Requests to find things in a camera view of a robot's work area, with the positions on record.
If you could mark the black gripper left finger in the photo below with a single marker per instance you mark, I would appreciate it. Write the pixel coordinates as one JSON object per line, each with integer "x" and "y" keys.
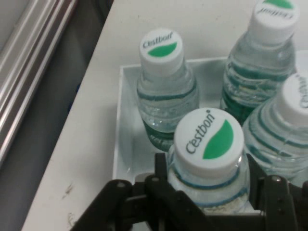
{"x": 115, "y": 204}

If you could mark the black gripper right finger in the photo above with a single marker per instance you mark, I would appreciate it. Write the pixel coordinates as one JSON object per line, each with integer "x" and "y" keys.
{"x": 284, "y": 204}

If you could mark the Cestbon water bottle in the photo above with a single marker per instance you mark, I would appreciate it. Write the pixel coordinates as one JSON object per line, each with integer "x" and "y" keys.
{"x": 161, "y": 50}
{"x": 272, "y": 134}
{"x": 209, "y": 137}
{"x": 262, "y": 60}

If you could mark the white plastic bin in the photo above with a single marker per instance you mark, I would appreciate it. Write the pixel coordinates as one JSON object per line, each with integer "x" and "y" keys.
{"x": 127, "y": 120}

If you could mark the aluminium profile rail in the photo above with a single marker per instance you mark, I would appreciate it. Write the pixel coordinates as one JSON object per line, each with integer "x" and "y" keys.
{"x": 29, "y": 60}

